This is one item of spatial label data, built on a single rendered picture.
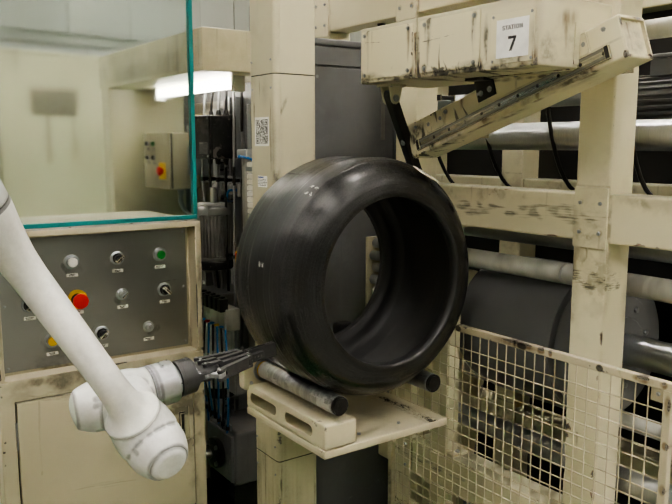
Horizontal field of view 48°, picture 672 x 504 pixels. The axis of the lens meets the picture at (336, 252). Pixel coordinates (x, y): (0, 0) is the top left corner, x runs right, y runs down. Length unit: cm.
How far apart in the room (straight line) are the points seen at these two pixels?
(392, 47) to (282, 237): 64
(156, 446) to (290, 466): 84
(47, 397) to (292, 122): 94
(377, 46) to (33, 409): 127
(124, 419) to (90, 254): 79
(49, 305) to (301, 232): 53
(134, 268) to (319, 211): 70
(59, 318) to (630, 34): 125
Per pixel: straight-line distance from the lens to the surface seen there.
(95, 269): 207
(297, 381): 181
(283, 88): 195
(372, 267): 228
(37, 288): 134
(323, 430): 169
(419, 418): 191
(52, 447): 211
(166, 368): 155
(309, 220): 157
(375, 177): 164
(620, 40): 169
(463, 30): 179
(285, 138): 195
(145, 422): 136
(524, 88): 182
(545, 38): 166
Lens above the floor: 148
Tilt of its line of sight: 8 degrees down
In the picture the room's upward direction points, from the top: straight up
